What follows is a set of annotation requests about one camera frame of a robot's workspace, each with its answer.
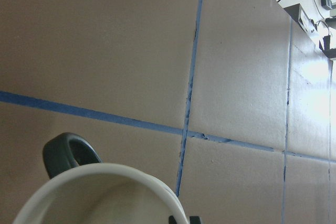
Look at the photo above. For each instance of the grey control box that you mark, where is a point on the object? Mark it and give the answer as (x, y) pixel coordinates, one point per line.
(298, 14)

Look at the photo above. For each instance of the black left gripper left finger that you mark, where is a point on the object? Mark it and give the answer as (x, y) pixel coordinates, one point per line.
(172, 220)

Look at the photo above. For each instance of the white smiley mug black handle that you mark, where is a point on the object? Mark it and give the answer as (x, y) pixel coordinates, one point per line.
(83, 189)

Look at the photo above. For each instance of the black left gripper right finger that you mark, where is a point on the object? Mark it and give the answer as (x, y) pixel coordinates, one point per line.
(195, 220)

